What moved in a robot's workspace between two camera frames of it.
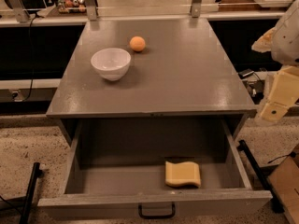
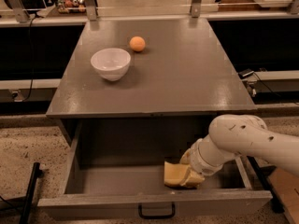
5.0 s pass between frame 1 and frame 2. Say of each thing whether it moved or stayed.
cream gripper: moved
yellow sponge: stayed
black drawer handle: stayed
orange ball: stayed
